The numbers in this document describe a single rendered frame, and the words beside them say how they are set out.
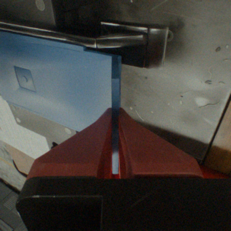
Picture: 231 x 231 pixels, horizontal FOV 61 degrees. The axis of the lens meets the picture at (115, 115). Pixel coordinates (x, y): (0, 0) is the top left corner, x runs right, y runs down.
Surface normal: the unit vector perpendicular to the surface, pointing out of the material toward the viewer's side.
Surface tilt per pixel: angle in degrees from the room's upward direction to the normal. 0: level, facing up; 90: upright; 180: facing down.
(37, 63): 2
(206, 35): 0
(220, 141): 0
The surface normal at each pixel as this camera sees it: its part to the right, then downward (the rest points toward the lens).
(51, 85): -0.49, 0.51
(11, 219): 0.04, -0.76
